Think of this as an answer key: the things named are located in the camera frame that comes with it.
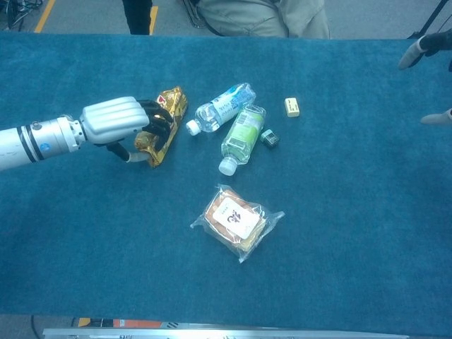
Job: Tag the yellow eraser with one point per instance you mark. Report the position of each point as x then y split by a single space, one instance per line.
292 107

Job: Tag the gold foil biscuit packet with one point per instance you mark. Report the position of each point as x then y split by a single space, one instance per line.
176 102

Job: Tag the small grey pencil sharpener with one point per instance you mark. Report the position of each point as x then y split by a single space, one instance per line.
269 138

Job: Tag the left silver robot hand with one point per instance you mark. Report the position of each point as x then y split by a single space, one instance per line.
113 118

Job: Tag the clear water bottle blue label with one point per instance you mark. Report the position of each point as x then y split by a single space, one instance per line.
219 111

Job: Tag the person's black trouser leg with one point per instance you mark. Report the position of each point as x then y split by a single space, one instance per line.
137 16

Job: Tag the teal table cloth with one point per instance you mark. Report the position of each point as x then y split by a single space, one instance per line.
70 229

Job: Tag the metal chair frame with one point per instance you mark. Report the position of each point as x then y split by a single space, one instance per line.
194 17

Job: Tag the sliced bread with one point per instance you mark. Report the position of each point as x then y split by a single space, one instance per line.
233 219

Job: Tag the clear bottle green label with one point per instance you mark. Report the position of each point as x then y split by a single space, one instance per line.
243 136

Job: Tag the aluminium profile rail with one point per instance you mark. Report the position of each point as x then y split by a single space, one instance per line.
212 333

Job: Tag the person in beige trousers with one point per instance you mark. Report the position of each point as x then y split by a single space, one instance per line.
254 17

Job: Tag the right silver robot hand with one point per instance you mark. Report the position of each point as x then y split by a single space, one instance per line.
434 42

